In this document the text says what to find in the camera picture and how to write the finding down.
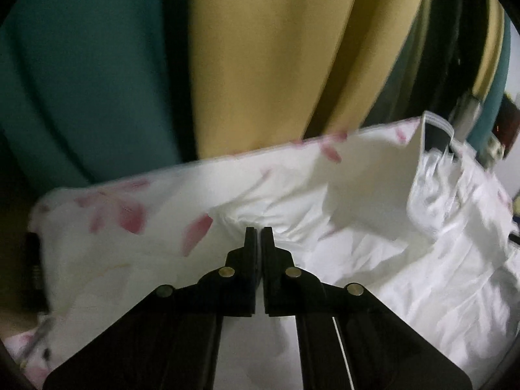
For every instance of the silver bottle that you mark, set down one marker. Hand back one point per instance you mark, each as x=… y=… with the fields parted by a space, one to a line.
x=467 y=113

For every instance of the white garment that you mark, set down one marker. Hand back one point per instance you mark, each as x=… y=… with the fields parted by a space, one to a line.
x=447 y=272

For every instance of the wide teal curtain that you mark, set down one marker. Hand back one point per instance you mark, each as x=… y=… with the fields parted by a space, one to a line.
x=81 y=69

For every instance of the dark window frame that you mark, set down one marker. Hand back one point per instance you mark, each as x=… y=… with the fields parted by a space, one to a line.
x=447 y=40

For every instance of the wide yellow curtain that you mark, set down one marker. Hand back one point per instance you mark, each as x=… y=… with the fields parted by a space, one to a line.
x=264 y=48

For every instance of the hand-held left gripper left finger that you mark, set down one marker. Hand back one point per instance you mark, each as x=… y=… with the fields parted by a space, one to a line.
x=251 y=252

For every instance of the dark screen device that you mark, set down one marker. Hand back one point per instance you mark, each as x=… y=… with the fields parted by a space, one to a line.
x=508 y=130

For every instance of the narrow yellow curtain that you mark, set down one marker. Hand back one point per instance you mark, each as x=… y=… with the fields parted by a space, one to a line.
x=493 y=48

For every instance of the narrow teal curtain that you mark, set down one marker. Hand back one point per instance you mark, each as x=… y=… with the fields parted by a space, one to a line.
x=499 y=93

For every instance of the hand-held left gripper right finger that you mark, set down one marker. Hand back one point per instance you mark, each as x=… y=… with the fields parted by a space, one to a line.
x=266 y=252

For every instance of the floral bed sheet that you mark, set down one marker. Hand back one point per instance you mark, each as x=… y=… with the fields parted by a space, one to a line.
x=101 y=260

